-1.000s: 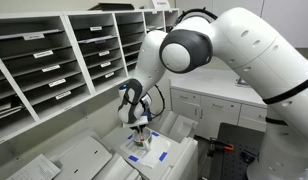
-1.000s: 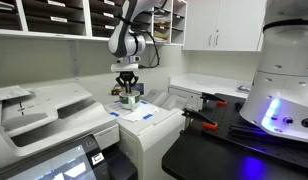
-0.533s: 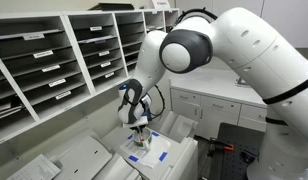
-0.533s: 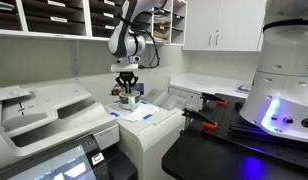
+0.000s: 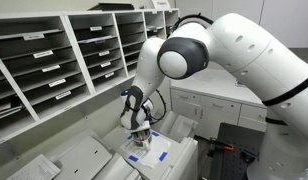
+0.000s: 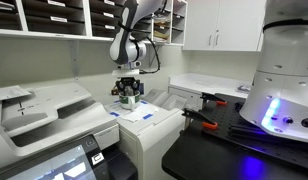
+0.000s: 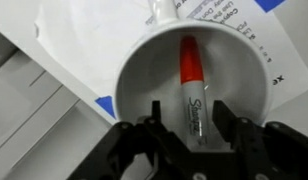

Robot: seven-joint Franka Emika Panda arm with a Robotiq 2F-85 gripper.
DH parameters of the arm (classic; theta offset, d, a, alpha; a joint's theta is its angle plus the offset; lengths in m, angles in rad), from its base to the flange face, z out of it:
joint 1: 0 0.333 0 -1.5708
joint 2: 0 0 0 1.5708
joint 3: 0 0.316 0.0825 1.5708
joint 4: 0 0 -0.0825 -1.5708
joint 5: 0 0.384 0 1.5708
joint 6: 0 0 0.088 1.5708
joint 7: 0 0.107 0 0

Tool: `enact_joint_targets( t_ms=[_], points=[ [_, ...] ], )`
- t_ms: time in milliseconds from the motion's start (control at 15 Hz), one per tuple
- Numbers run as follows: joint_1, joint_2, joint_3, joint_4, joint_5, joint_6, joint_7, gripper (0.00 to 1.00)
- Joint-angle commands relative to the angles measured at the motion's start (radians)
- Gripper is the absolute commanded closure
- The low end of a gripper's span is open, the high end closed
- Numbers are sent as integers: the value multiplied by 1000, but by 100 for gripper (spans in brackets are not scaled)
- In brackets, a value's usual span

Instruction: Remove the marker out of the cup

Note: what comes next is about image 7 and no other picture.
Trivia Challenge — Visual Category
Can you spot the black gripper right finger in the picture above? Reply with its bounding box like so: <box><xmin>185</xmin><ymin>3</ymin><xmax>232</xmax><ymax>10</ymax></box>
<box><xmin>212</xmin><ymin>99</ymin><xmax>308</xmax><ymax>180</ymax></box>

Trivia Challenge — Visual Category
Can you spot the red capped Sharpie marker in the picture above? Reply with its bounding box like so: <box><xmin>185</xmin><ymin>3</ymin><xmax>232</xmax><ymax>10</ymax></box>
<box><xmin>178</xmin><ymin>35</ymin><xmax>209</xmax><ymax>147</ymax></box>

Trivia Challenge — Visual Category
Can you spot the white blue Xerox paper wrapper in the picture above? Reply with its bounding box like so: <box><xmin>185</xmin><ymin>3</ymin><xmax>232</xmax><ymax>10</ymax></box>
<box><xmin>33</xmin><ymin>0</ymin><xmax>308</xmax><ymax>122</ymax></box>

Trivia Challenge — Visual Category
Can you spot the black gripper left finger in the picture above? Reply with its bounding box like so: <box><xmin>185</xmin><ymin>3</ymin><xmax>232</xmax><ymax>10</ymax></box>
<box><xmin>67</xmin><ymin>99</ymin><xmax>192</xmax><ymax>180</ymax></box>

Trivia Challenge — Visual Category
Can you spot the white ceramic cup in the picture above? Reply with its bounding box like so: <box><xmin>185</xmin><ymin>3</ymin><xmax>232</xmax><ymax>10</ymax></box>
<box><xmin>114</xmin><ymin>0</ymin><xmax>272</xmax><ymax>153</ymax></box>

